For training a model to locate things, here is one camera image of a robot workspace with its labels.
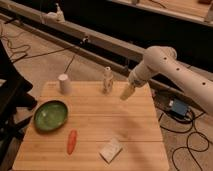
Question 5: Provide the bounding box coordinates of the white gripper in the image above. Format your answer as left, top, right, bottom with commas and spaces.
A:
120, 63, 151, 100

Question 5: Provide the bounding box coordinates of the green ceramic bowl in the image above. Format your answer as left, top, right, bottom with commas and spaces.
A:
34, 100, 68, 132

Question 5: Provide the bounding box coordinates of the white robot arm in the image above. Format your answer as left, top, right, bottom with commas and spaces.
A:
120, 46, 213, 115

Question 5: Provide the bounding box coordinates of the white figurine bottle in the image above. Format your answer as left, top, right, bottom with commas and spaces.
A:
103, 67, 113, 94

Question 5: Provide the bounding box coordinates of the blue power box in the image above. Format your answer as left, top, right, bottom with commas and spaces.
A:
169, 99, 188, 117

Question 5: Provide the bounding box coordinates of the white paper cup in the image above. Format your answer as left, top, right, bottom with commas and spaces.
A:
58, 74, 71, 94

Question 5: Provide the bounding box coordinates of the orange carrot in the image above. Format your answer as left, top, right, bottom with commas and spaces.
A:
67, 130, 77, 155

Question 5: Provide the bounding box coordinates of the black chair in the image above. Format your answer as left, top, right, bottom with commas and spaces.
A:
0, 41, 37, 165

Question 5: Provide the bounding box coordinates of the black cable on floor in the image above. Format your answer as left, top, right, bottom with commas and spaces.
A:
156, 106, 213, 171

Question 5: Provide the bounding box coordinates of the white object on rail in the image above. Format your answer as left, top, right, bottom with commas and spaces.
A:
46, 4, 65, 22

